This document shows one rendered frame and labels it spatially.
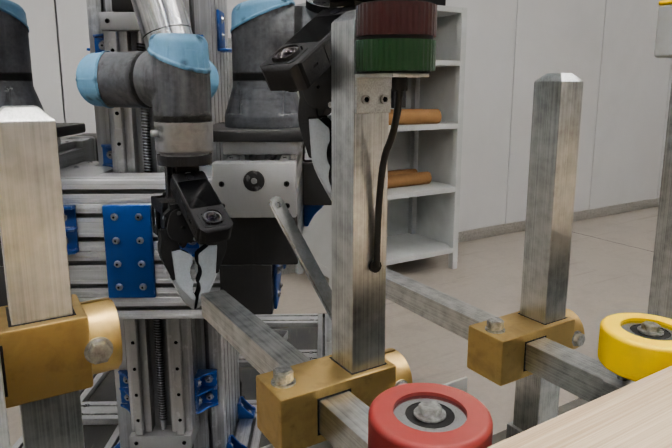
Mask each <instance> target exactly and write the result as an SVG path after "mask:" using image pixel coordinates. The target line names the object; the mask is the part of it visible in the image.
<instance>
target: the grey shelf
mask: <svg viewBox="0 0 672 448"><path fill-rule="evenodd" d="M467 9H468V8H464V7H453V6H442V5H437V36H436V37H435V38H434V40H436V68H435V71H433V72H431V73H429V77H415V78H408V91H406V108H402V109H421V108H422V109H439V110H440V112H441V115H442V119H441V121H440V123H434V124H408V125H399V126H398V130H397V134H396V137H395V140H394V143H393V145H392V148H391V150H390V153H389V156H388V171H392V170H404V169H416V170H417V171H418V172H426V171H428V172H430V173H431V176H432V180H431V182H430V183H429V184H421V185H413V186H404V187H396V188H388V189H387V249H386V266H387V265H392V264H397V263H403V262H408V261H413V260H418V259H423V258H429V257H434V256H439V255H444V254H449V257H448V268H450V269H456V268H457V258H458V233H459V209H460V184H461V159H462V134H463V109H464V84H465V59H466V34H467ZM408 214H409V215H408ZM302 236H303V238H304V240H305V241H306V243H307V245H308V247H309V249H310V251H311V253H312V254H313V256H314V258H315V260H316V262H317V264H318V266H319V267H320V269H321V271H322V273H323V275H324V276H326V277H328V278H329V286H330V288H331V290H332V205H323V207H322V208H321V209H320V210H319V211H318V212H317V213H316V214H315V215H314V217H313V218H312V220H311V221H310V223H309V225H308V226H304V227H303V234H302Z"/></svg>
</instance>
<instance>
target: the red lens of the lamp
mask: <svg viewBox="0 0 672 448"><path fill-rule="evenodd" d="M377 34H421V35H431V36H434V38H435V37H436V36H437V5H436V4H434V3H429V2H421V1H379V2H369V3H363V4H359V5H357V6H356V38H358V37H360V36H365V35H377Z"/></svg>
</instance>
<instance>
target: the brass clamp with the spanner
mask: <svg viewBox="0 0 672 448"><path fill-rule="evenodd" d="M290 367H291V368H292V370H293V371H294V378H295V379H296V384H295V385H294V386H293V387H290V388H287V389H278V388H275V387H273V386H272V385H271V380H272V378H273V371H271V372H267V373H263V374H260V375H257V376H256V400H257V427H258V428H259V430H260V431H261V432H262V433H263V434H264V436H265V437H266V438H267V439H268V440H269V442H270V443H271V444H272V445H273V446H274V448H307V447H310V446H312V445H315V444H318V443H321V442H323V441H326V439H325V438H324V437H323V436H322V435H321V434H320V432H319V401H320V400H322V399H325V398H328V397H332V396H335V395H338V394H341V393H344V392H347V391H350V392H351V393H352V394H354V395H355V396H356V397H357V398H359V399H360V400H361V401H362V402H364V403H365V404H366V405H367V406H369V407H370V405H371V403H372V402H373V400H374V399H375V398H376V397H377V396H378V395H379V394H381V393H382V392H384V391H385V390H387V389H389V388H392V387H395V386H398V385H402V384H408V383H412V374H411V371H410V368H409V365H408V363H407V361H406V360H405V358H404V357H403V356H402V354H401V353H399V352H398V351H397V350H395V349H393V348H387V349H385V364H382V365H379V366H375V367H372V368H369V369H366V370H362V371H359V372H356V373H351V372H350V371H348V370H347V369H346V368H344V367H343V366H342V365H340V364H339V363H338V362H336V361H335V360H334V359H332V355H328V356H325V357H321V358H318V359H314V360H310V361H307V362H303V363H299V364H296V365H292V366H290Z"/></svg>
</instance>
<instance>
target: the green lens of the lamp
mask: <svg viewBox="0 0 672 448"><path fill-rule="evenodd" d="M435 68H436V40H432V39H419V38H380V39H364V40H357V41H356V61H355V71H356V72H360V71H384V70H412V71H413V70H414V71H431V72H433V71H435Z"/></svg>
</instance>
